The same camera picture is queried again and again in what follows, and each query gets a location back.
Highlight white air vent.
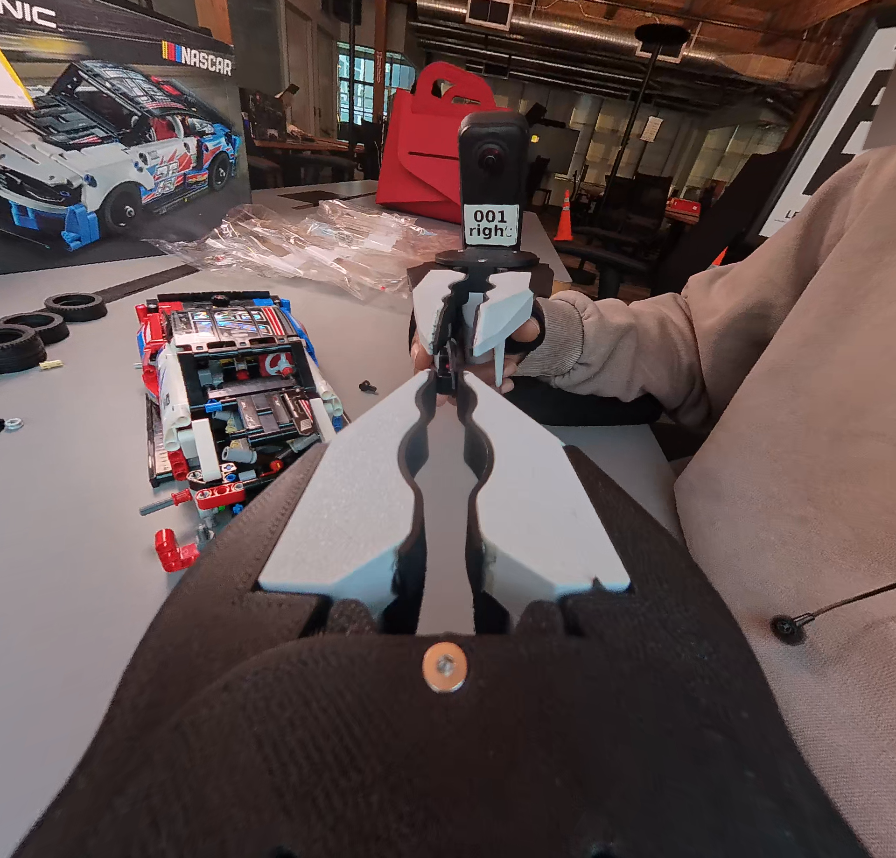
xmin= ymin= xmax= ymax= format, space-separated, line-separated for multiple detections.
xmin=465 ymin=0 xmax=515 ymax=31

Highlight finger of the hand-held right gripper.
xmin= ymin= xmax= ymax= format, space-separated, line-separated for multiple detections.
xmin=410 ymin=270 xmax=469 ymax=362
xmin=472 ymin=273 xmax=539 ymax=390

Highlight crumpled clear plastic bags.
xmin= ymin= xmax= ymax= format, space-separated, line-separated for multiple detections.
xmin=143 ymin=196 xmax=421 ymax=302

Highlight person's right forearm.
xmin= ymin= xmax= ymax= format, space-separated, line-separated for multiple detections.
xmin=539 ymin=242 xmax=771 ymax=428

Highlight person's beige sweatshirt torso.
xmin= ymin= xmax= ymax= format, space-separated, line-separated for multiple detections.
xmin=672 ymin=144 xmax=896 ymax=858

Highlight red felt tote bag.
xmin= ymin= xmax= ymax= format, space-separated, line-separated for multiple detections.
xmin=374 ymin=61 xmax=533 ymax=225

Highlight studio light on stand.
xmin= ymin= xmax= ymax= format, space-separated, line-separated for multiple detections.
xmin=609 ymin=23 xmax=694 ymax=194

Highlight white sign board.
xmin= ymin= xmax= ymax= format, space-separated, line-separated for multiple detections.
xmin=759 ymin=11 xmax=896 ymax=243

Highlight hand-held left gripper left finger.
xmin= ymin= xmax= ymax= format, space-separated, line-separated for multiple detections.
xmin=258 ymin=370 xmax=431 ymax=628

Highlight black lapel microphone cable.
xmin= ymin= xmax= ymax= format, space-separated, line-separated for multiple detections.
xmin=770 ymin=581 xmax=896 ymax=645

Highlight toy brick race car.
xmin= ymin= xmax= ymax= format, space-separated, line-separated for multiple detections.
xmin=133 ymin=296 xmax=351 ymax=573

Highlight printed toy car box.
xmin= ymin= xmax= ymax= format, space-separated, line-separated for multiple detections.
xmin=0 ymin=0 xmax=253 ymax=274

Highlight person's right hand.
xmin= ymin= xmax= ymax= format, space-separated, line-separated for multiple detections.
xmin=500 ymin=340 xmax=555 ymax=397

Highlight black toy rubber tyre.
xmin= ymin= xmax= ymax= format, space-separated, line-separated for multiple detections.
xmin=0 ymin=326 xmax=46 ymax=376
xmin=44 ymin=292 xmax=108 ymax=323
xmin=0 ymin=310 xmax=71 ymax=345

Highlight black office chair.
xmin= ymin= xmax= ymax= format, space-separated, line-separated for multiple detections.
xmin=553 ymin=172 xmax=673 ymax=299

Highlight black toy brick part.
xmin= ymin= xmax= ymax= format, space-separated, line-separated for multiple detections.
xmin=430 ymin=340 xmax=463 ymax=407

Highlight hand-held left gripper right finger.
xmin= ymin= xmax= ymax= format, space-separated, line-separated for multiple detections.
xmin=458 ymin=373 xmax=633 ymax=628

